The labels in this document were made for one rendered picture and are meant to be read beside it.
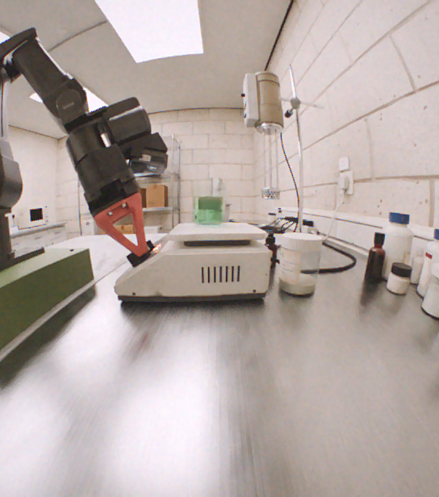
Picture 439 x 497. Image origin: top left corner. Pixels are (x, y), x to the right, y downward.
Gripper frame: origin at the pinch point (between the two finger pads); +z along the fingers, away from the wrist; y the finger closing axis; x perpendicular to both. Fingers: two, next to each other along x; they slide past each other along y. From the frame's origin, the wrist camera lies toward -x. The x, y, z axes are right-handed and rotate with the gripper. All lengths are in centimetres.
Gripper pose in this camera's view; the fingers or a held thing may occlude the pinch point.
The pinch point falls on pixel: (140, 249)
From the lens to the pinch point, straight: 27.0
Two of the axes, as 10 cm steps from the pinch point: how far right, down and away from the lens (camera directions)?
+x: -7.1, 5.4, -4.6
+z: 4.9, 8.4, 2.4
